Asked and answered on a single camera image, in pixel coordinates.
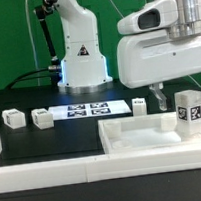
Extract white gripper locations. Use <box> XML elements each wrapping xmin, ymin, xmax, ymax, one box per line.
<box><xmin>117</xmin><ymin>0</ymin><xmax>201</xmax><ymax>111</ymax></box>

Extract white square tabletop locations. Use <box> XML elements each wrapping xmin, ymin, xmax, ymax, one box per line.
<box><xmin>98</xmin><ymin>112</ymin><xmax>201</xmax><ymax>154</ymax></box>

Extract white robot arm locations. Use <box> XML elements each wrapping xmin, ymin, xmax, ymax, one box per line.
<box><xmin>44</xmin><ymin>0</ymin><xmax>201</xmax><ymax>110</ymax></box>

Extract white sheet with AprilTags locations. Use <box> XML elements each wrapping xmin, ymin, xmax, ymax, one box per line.
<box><xmin>48</xmin><ymin>100</ymin><xmax>131</xmax><ymax>120</ymax></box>

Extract white U-shaped fence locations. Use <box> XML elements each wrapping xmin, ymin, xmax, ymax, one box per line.
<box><xmin>0</xmin><ymin>142</ymin><xmax>201</xmax><ymax>193</ymax></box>

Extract black cable bundle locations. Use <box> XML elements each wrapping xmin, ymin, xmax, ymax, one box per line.
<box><xmin>3</xmin><ymin>65</ymin><xmax>64</xmax><ymax>91</ymax></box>

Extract white thin cable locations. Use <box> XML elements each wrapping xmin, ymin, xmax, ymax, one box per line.
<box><xmin>24</xmin><ymin>0</ymin><xmax>43</xmax><ymax>87</ymax></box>

